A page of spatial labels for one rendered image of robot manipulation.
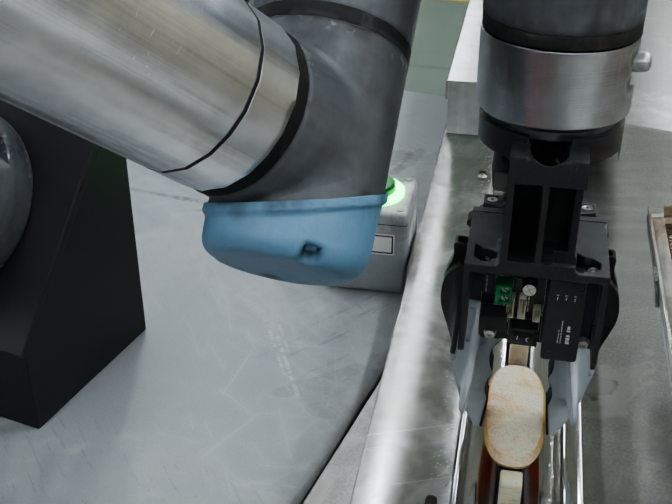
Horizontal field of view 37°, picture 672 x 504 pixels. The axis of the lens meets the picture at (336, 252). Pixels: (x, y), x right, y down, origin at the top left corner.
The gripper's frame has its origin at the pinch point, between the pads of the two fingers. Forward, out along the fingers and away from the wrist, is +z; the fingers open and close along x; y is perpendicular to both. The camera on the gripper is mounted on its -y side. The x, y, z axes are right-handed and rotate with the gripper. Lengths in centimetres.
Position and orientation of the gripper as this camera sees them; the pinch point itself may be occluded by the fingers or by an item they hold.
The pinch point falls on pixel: (516, 403)
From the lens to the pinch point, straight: 63.7
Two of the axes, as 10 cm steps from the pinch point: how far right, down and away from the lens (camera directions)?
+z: 0.0, 8.6, 5.0
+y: -1.9, 4.9, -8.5
